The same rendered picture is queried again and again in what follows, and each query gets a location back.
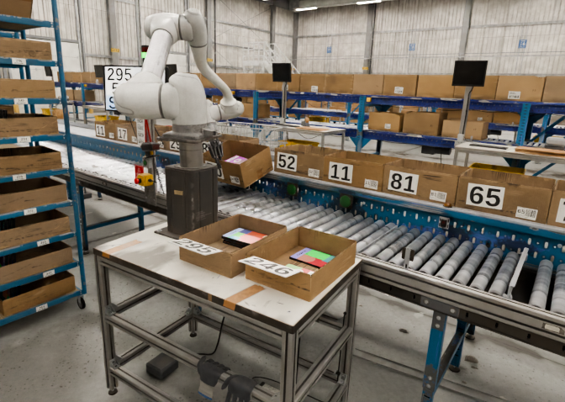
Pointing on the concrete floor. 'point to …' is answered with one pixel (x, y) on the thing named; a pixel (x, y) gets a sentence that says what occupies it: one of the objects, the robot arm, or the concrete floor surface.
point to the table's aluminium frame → (287, 393)
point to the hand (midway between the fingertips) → (219, 163)
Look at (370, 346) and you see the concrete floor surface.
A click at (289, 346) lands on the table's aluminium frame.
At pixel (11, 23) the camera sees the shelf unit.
